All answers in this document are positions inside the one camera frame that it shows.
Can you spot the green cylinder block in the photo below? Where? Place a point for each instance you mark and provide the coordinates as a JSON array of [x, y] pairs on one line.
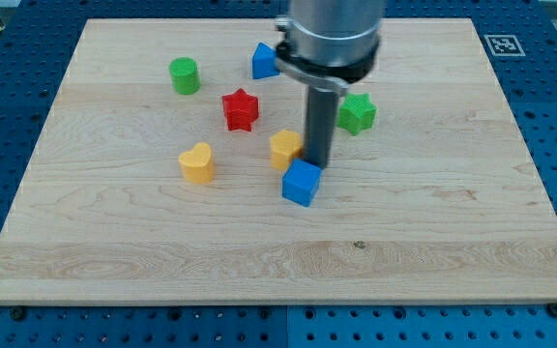
[[184, 75]]

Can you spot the green star block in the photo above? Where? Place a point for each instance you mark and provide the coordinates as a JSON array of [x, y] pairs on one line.
[[356, 113]]

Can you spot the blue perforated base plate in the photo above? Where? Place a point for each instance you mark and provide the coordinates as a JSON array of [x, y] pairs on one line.
[[36, 47]]

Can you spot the yellow heart block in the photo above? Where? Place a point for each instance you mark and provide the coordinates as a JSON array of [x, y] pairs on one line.
[[197, 164]]

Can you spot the blue triangular block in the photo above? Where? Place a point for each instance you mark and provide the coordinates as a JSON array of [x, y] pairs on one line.
[[263, 62]]

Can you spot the wooden board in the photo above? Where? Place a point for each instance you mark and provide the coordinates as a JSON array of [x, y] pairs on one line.
[[439, 203]]

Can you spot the blue cube block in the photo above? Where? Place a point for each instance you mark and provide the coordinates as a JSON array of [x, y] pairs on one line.
[[300, 182]]

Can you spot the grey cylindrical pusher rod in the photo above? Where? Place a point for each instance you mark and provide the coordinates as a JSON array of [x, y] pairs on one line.
[[320, 122]]

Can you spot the red star block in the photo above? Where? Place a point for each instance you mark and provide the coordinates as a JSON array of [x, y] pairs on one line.
[[240, 110]]

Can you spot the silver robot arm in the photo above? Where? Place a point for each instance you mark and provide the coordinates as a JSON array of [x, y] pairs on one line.
[[329, 44]]

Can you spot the yellow hexagon block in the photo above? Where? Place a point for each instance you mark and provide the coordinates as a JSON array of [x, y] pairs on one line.
[[285, 146]]

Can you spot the white fiducial marker tag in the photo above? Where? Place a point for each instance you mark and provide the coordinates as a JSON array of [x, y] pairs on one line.
[[504, 45]]

